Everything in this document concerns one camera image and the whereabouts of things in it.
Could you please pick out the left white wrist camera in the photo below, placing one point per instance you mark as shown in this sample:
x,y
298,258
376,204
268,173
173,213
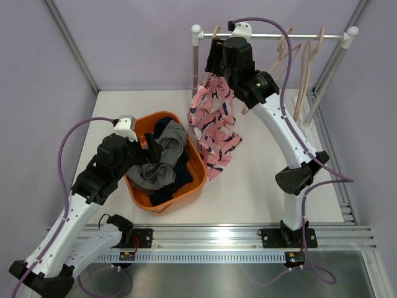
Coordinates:
x,y
124,126

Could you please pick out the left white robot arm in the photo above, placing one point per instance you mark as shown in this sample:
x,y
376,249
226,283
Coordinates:
x,y
53,267

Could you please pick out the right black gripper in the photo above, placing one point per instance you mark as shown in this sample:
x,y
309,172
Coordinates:
x,y
216,52

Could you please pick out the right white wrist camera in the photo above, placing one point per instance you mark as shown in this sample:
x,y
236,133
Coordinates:
x,y
240,29

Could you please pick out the beige hanger of grey shorts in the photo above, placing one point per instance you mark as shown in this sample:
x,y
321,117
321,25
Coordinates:
x,y
280,59

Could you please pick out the white slotted cable duct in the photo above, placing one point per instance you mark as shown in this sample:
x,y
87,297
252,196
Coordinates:
x,y
193,257

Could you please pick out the pink shark print shorts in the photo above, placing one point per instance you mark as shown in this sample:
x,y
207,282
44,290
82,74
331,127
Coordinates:
x,y
210,117

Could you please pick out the orange plastic laundry basket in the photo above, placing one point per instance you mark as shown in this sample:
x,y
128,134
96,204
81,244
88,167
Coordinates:
x,y
186,194

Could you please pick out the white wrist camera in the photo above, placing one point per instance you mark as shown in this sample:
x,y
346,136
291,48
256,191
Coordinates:
x,y
240,29
124,126

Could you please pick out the beige hanger under pink shorts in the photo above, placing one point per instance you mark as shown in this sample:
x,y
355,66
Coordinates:
x,y
206,80

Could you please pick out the navy blue mesh shorts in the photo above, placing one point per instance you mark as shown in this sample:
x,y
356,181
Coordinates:
x,y
183,177

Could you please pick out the grey fabric shorts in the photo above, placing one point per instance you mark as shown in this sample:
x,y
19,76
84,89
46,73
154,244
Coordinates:
x,y
154,176

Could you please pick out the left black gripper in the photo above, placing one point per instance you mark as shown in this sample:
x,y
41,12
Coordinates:
x,y
151,155

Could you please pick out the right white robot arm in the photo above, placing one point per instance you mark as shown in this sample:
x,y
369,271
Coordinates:
x,y
232,59

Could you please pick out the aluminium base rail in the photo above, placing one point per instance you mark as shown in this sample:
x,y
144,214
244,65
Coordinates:
x,y
246,237

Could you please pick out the metal clothes rack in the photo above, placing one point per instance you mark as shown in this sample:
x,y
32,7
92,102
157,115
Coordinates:
x,y
345,41

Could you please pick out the beige hanger of navy shorts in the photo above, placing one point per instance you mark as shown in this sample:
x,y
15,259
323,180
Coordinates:
x,y
309,52

